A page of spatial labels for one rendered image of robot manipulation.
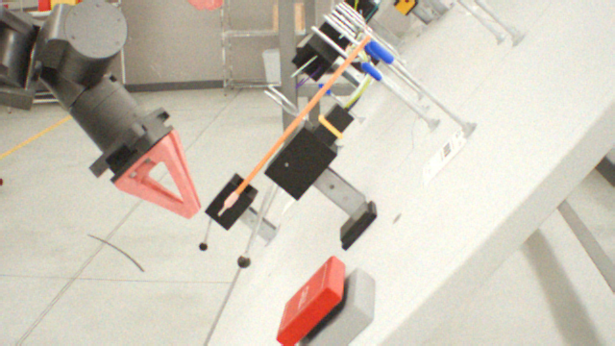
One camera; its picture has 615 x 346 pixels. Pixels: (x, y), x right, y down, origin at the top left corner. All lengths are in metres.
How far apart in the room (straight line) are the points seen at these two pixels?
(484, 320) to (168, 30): 7.51
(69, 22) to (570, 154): 0.41
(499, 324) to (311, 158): 0.51
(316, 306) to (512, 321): 0.66
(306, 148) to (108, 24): 0.21
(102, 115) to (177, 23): 7.67
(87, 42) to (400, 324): 0.35
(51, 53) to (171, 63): 7.78
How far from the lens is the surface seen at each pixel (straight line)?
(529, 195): 0.36
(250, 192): 0.99
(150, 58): 8.44
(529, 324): 1.04
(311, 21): 2.12
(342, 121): 0.62
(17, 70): 0.65
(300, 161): 0.62
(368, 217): 0.57
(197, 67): 8.31
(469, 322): 1.04
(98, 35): 0.59
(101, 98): 0.65
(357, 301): 0.41
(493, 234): 0.36
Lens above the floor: 1.30
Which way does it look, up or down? 16 degrees down
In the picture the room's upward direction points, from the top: 2 degrees counter-clockwise
